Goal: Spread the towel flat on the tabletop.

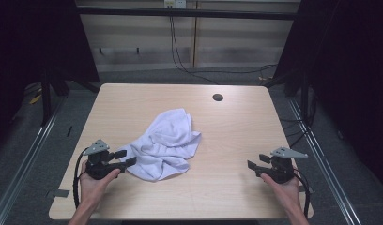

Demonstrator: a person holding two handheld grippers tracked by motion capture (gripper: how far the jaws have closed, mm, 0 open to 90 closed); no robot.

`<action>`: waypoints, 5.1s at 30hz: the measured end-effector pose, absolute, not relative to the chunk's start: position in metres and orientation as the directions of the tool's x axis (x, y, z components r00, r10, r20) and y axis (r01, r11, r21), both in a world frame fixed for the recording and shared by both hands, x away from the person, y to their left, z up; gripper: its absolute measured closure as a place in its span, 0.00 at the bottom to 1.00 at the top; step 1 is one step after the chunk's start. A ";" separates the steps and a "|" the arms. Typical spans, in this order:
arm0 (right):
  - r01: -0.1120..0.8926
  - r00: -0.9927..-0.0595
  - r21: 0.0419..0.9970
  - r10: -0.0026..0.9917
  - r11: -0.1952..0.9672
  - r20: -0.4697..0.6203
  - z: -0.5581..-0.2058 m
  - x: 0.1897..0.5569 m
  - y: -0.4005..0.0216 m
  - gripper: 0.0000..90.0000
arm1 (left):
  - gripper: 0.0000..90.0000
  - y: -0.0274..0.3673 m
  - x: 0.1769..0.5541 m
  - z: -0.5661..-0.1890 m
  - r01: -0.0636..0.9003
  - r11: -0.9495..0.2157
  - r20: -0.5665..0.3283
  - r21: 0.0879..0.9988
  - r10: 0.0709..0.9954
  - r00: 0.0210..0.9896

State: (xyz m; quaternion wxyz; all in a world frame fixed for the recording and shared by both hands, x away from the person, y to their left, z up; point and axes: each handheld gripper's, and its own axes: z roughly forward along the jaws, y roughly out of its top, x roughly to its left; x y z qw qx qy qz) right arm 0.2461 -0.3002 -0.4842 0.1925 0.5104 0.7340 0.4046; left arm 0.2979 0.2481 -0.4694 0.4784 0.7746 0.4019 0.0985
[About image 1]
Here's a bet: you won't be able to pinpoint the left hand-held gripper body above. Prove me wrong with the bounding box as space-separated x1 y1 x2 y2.
82 139 122 181

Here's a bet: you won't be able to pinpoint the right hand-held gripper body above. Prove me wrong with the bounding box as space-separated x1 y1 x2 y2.
257 146 309 185

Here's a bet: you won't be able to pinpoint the white patterned towel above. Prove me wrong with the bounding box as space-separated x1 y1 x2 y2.
116 108 203 183

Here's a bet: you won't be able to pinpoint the person's right hand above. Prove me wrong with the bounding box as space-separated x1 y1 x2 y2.
259 172 302 208

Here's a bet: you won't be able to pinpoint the person's left hand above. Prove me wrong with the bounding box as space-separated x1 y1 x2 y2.
78 160 122 205

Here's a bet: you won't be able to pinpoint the black metal stand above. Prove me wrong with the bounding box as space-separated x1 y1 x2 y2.
299 73 310 126
39 69 54 128

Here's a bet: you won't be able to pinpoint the yellow floor object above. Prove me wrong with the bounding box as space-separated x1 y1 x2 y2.
28 93 43 106

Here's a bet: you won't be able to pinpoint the black curtain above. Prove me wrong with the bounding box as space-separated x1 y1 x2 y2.
0 0 100 154
272 0 383 191

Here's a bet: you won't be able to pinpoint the black horizontal metal bar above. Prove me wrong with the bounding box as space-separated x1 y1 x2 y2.
76 7 302 22

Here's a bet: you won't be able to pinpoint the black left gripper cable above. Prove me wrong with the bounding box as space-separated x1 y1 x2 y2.
72 147 89 210

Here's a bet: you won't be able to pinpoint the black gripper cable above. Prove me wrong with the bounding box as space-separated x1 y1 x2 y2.
292 168 313 219
72 147 89 210

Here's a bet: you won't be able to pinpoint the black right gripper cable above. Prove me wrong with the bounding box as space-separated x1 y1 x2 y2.
292 168 313 219

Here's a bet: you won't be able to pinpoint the black floor cables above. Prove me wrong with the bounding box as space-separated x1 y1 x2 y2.
279 90 319 148

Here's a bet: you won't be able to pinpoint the metal floor rail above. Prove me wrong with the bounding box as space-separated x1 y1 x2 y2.
0 96 68 225
287 97 363 225

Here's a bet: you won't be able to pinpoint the black hanging power cable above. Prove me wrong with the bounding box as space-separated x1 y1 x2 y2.
168 7 279 85

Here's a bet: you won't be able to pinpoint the white wall power outlet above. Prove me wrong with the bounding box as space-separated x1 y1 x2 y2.
163 0 188 9

